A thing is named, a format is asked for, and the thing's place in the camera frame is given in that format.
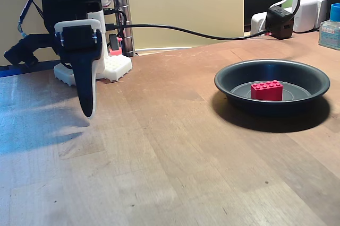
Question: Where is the red lego block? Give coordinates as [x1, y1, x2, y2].
[250, 80, 283, 101]

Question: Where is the white charger block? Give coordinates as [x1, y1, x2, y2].
[291, 0, 320, 33]

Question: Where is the red clamp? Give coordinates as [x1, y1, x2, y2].
[108, 34, 123, 56]

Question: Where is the metal pole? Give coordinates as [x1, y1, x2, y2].
[110, 0, 135, 57]

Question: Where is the blue strip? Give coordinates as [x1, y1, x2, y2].
[0, 60, 61, 78]

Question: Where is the white power strip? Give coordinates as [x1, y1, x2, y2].
[250, 11, 269, 36]

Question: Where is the dark round metal pan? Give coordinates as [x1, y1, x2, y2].
[214, 59, 331, 117]

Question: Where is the black cube power adapter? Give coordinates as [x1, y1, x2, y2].
[266, 5, 295, 40]

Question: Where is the clear bottle with blue cap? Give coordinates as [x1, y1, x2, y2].
[318, 3, 340, 51]

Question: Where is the black gripper camera with mount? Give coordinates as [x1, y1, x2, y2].
[3, 33, 58, 67]

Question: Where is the black camera cable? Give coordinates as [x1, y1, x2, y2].
[17, 0, 47, 38]

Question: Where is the long black cable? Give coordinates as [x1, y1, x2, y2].
[105, 23, 269, 41]

